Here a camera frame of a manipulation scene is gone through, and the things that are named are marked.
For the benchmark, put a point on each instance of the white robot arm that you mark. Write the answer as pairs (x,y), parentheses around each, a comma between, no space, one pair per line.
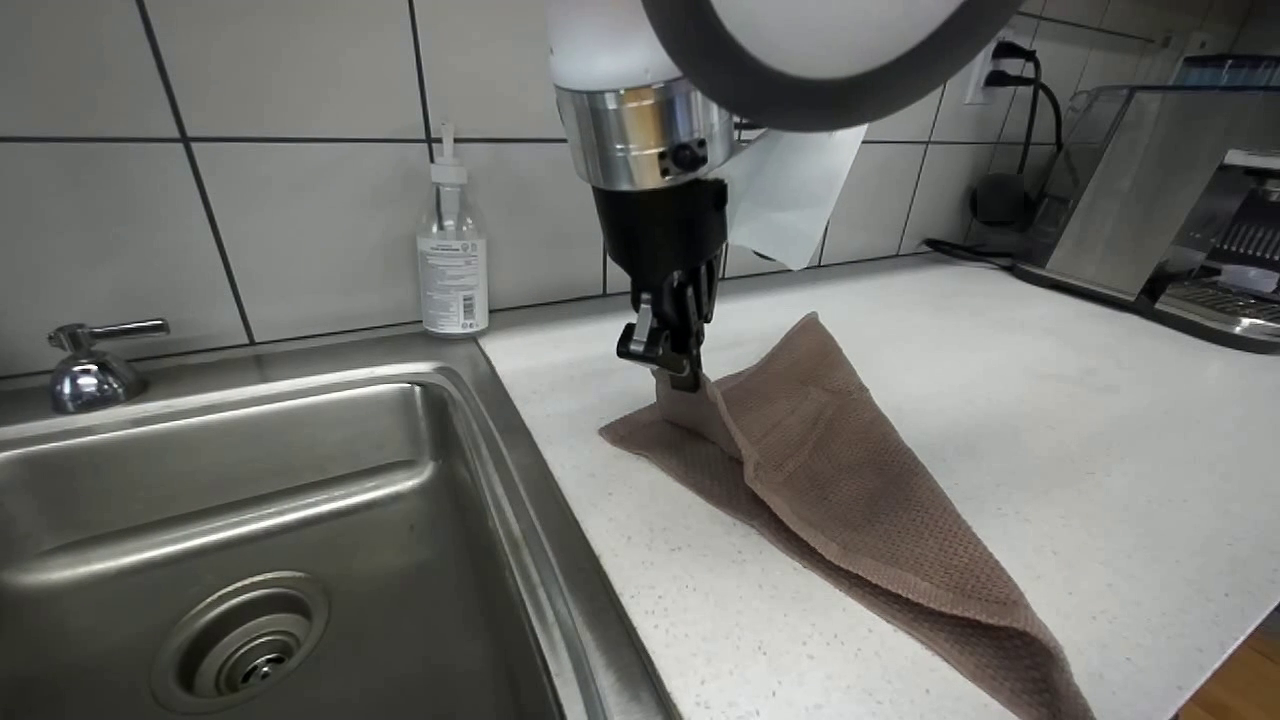
(801,40)

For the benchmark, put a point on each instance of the metal sink drain strainer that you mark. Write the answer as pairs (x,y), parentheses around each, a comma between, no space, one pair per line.
(240,640)

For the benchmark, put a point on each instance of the white wall outlet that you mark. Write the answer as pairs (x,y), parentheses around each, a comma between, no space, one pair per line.
(982,73)

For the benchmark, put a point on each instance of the clear pump soap bottle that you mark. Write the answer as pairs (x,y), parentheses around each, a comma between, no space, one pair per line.
(453,282)

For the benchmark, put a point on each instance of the stainless steel espresso machine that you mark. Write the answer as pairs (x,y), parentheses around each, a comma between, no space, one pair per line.
(1132,186)

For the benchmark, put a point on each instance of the brown waffle-weave towel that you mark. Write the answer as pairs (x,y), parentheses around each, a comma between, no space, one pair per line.
(854,492)

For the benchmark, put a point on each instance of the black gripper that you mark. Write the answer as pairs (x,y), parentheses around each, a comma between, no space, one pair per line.
(660,224)

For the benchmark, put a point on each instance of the stainless steel sink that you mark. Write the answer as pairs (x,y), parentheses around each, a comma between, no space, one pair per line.
(265,452)

